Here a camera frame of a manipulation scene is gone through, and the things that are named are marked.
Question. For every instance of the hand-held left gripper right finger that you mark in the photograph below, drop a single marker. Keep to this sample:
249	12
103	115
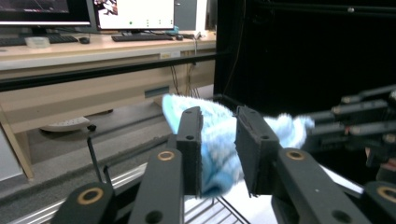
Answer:
257	155

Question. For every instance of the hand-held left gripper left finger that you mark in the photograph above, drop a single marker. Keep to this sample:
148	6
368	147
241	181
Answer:
191	146

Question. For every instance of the blue striped cloth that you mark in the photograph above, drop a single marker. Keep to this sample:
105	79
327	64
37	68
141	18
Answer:
219	140

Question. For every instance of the white table mat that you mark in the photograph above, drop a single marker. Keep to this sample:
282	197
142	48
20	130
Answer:
258	208

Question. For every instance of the black curtain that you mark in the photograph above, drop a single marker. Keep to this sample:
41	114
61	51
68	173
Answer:
295	56

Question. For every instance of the black computer mouse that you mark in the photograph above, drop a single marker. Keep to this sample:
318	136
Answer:
84	40
179	37

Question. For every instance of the wooden desk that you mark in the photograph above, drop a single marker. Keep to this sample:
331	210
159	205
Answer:
93	93

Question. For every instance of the black keyboard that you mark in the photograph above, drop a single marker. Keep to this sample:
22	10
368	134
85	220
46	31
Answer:
141	37
59	39

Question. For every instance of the white chair base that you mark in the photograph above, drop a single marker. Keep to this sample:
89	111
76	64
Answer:
67	124

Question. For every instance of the white-screen computer monitor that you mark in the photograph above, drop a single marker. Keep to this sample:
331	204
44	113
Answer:
134	14

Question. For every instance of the white panel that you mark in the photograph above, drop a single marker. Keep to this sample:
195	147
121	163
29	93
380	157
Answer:
9	155

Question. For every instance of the small clear plastic box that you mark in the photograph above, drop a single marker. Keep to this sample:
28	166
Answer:
37	42

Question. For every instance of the dark computer monitor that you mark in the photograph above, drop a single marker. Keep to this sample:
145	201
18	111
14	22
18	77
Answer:
43	11

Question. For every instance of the aluminium rail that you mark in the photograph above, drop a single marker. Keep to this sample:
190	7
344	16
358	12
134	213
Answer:
124	180

